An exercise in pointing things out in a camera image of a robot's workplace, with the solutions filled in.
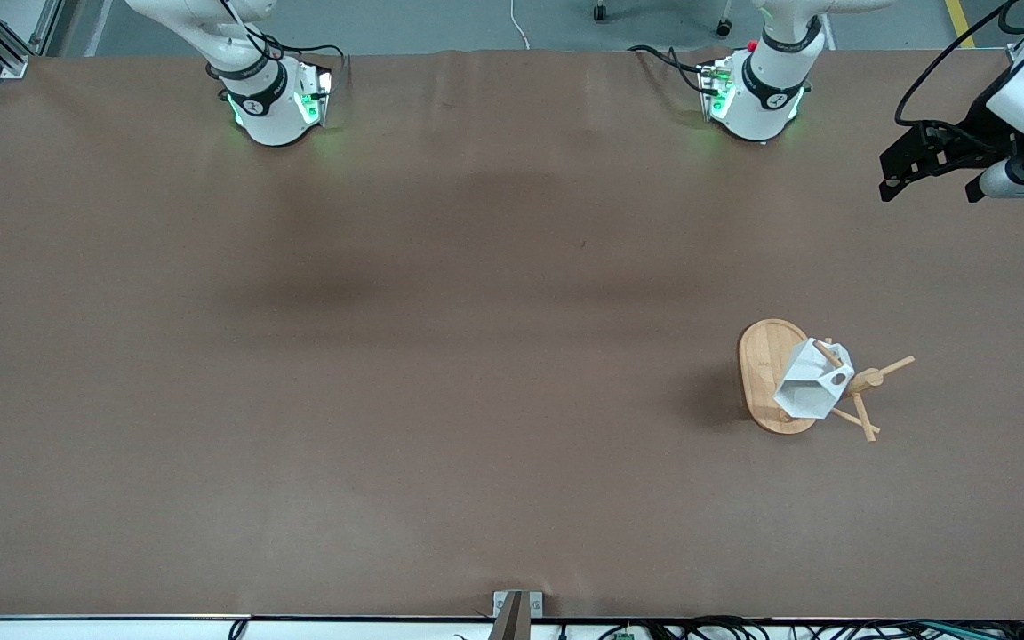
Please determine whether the brown paper table cover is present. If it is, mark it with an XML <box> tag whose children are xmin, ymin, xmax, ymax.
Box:
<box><xmin>0</xmin><ymin>49</ymin><xmax>1024</xmax><ymax>620</ymax></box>

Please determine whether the black cable bundle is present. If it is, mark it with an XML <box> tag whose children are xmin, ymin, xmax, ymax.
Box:
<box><xmin>601</xmin><ymin>615</ymin><xmax>1024</xmax><ymax>640</ymax></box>

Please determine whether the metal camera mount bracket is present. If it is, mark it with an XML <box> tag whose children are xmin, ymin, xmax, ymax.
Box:
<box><xmin>487</xmin><ymin>590</ymin><xmax>544</xmax><ymax>640</ymax></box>

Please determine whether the black base cable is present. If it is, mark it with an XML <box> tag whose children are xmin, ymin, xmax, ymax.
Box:
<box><xmin>628</xmin><ymin>44</ymin><xmax>708</xmax><ymax>94</ymax></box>
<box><xmin>250</xmin><ymin>36</ymin><xmax>348</xmax><ymax>90</ymax></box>

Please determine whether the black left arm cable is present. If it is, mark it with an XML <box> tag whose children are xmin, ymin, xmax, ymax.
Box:
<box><xmin>894</xmin><ymin>0</ymin><xmax>1024</xmax><ymax>125</ymax></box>

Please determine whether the white faceted cup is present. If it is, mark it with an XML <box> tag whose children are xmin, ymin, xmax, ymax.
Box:
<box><xmin>772</xmin><ymin>338</ymin><xmax>856</xmax><ymax>420</ymax></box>

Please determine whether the wooden cup rack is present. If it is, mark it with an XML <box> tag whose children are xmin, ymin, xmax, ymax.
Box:
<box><xmin>738</xmin><ymin>318</ymin><xmax>916</xmax><ymax>444</ymax></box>

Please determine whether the yellow floor tape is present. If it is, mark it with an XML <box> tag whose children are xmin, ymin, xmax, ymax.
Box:
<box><xmin>945</xmin><ymin>0</ymin><xmax>975</xmax><ymax>45</ymax></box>

